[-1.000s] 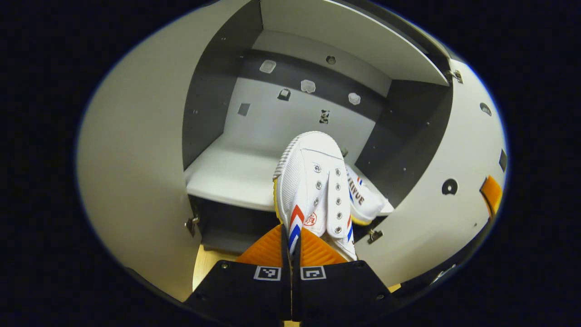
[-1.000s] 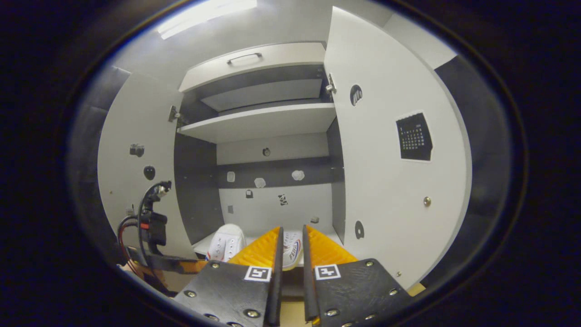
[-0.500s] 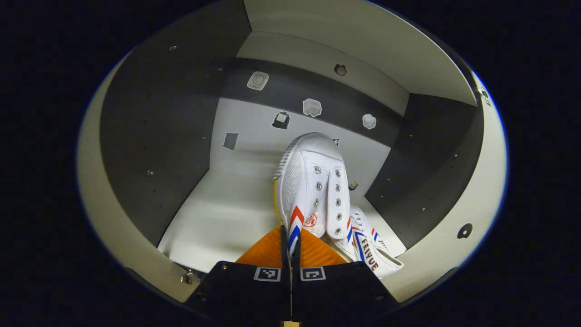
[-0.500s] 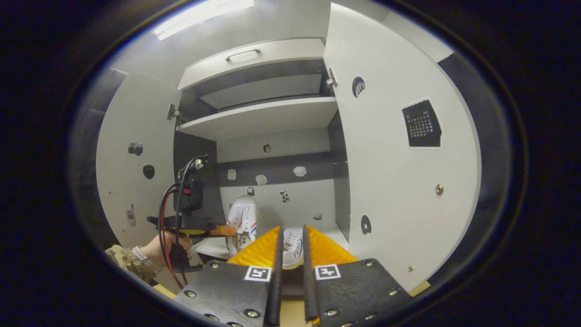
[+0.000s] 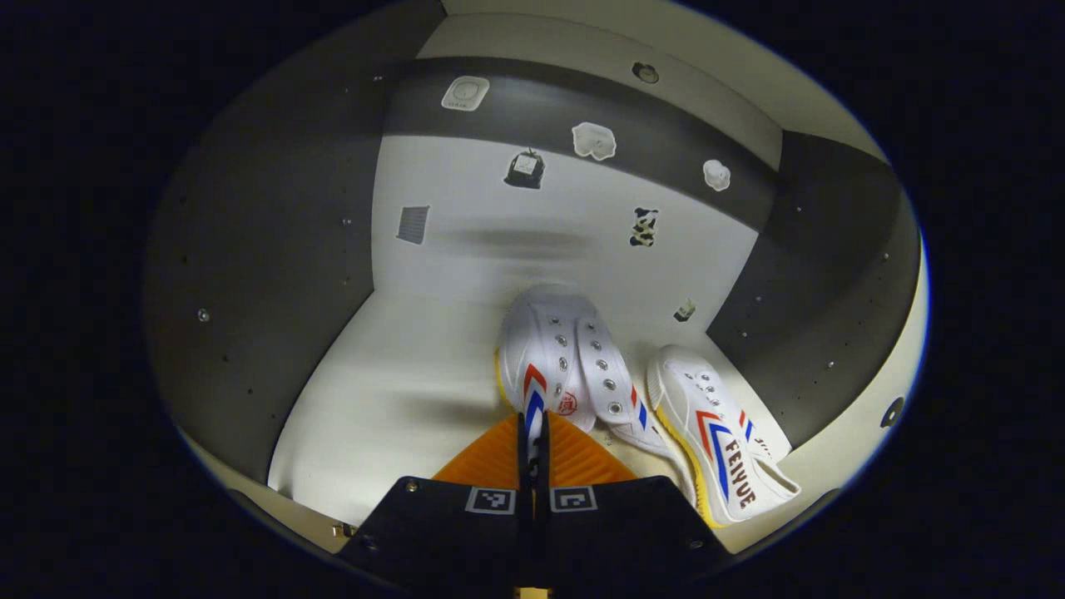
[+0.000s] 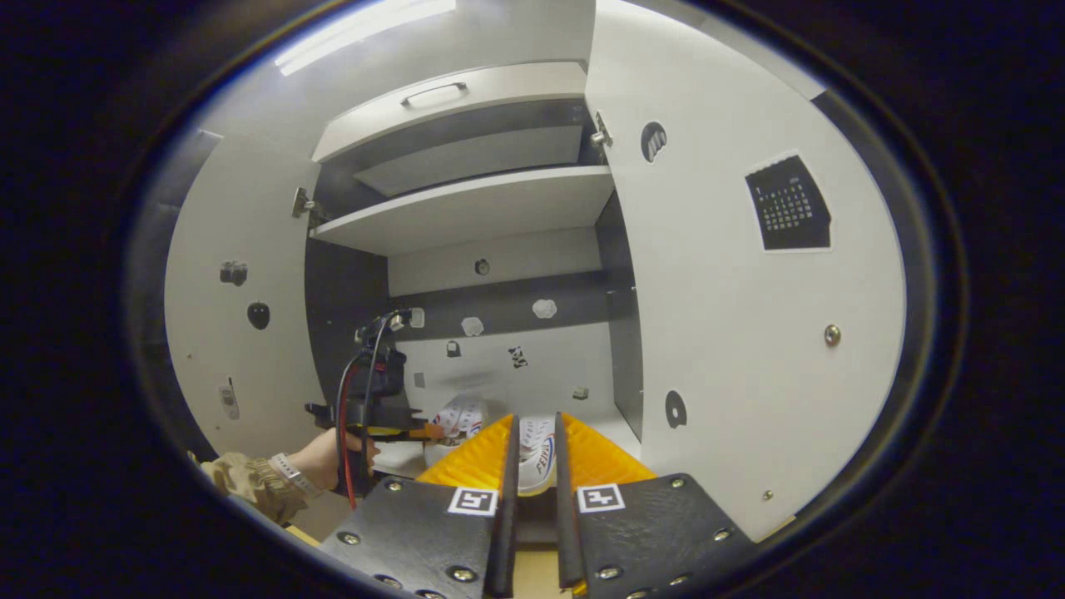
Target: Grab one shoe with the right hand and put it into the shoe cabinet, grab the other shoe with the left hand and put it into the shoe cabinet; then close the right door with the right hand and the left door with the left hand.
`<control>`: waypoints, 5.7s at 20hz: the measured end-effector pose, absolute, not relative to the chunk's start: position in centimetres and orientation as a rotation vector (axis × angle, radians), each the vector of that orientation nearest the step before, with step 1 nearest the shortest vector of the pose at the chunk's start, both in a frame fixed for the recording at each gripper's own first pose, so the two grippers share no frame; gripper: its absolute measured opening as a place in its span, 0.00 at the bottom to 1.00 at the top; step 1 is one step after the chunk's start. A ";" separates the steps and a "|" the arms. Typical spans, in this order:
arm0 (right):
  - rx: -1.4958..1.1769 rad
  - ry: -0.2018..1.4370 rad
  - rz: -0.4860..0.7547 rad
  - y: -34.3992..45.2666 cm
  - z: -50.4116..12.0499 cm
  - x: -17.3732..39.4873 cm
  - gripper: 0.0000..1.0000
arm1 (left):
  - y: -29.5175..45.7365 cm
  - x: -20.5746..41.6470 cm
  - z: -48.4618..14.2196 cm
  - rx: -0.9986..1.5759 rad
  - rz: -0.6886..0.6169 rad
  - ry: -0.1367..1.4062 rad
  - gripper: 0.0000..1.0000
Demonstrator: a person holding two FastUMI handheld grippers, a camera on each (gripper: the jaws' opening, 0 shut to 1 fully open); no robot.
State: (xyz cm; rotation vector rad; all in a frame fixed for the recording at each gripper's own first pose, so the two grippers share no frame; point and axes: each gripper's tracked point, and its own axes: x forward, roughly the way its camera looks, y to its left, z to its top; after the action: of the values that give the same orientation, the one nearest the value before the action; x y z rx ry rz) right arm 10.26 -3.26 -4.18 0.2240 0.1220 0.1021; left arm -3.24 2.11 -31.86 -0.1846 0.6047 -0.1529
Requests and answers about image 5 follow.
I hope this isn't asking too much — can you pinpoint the grey white shoe cabinet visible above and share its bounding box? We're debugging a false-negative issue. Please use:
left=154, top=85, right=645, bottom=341
left=141, top=0, right=931, bottom=575

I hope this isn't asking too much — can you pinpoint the white canvas shoe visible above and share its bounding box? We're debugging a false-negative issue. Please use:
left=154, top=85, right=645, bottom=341
left=646, top=345, right=801, bottom=529
left=495, top=285, right=676, bottom=467

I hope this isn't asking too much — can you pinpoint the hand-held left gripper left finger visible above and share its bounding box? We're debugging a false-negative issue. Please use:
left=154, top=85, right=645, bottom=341
left=337, top=412, right=533, bottom=599

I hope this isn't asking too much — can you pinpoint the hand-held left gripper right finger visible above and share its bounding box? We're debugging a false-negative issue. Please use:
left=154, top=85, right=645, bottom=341
left=532, top=410, right=733, bottom=599

